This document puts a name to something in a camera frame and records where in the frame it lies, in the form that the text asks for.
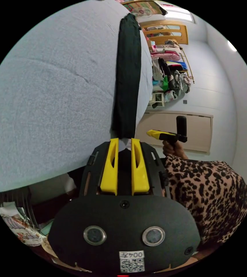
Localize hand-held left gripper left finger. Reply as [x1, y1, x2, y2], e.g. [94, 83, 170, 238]
[100, 138, 119, 196]

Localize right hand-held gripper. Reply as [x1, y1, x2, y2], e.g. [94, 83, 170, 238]
[146, 130, 188, 150]

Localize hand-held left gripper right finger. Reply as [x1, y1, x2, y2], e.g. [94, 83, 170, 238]
[131, 138, 150, 196]

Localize black pants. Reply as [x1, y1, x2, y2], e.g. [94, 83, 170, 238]
[111, 13, 142, 139]

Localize person's right hand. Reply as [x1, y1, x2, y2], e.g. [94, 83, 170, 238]
[162, 139, 189, 160]

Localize beige cupboard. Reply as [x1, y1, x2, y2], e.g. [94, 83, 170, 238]
[135, 111, 214, 154]

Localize small white shelf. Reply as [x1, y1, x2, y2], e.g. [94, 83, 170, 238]
[146, 92, 165, 109]

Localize clothes rack with garments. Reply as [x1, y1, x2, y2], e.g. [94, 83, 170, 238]
[150, 39, 196, 102]

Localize person's body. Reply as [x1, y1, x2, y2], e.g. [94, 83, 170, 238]
[164, 154, 247, 260]

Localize bed with grey-blue sheet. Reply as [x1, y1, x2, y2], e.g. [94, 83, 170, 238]
[0, 0, 153, 193]

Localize floral printed cloth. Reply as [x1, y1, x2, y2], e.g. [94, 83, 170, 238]
[0, 207, 47, 248]

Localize window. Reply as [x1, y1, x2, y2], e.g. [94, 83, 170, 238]
[163, 8, 196, 24]

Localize wooden bed frame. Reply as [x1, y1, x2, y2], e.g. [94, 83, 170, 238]
[140, 23, 189, 45]

